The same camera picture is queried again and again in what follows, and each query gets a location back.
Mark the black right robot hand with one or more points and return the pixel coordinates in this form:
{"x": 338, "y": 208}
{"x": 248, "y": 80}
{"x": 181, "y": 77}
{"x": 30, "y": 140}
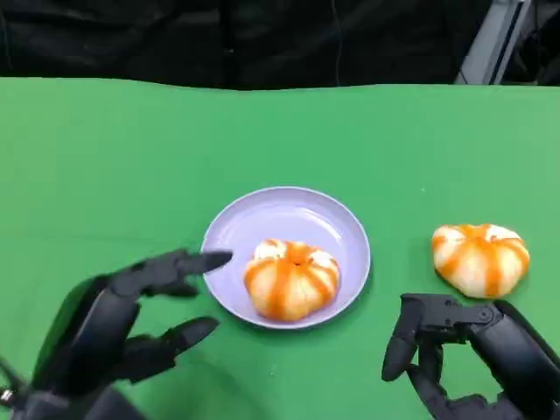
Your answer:
{"x": 520, "y": 354}

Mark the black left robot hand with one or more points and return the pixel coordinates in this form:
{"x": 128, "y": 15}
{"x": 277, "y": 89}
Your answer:
{"x": 92, "y": 332}

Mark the orange white toy bread roll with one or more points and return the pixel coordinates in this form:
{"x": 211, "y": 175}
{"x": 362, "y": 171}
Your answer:
{"x": 479, "y": 260}
{"x": 291, "y": 280}

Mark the green table cloth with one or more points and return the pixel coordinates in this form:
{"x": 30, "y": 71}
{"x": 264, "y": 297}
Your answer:
{"x": 131, "y": 175}

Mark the lilac plate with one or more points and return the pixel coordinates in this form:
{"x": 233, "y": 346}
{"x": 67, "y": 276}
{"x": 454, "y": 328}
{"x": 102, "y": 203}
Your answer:
{"x": 271, "y": 214}

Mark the black backdrop curtain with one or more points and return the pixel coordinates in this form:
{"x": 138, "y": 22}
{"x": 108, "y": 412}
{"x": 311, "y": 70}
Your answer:
{"x": 175, "y": 39}

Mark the grey metal frame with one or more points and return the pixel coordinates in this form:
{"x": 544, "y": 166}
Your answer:
{"x": 494, "y": 44}

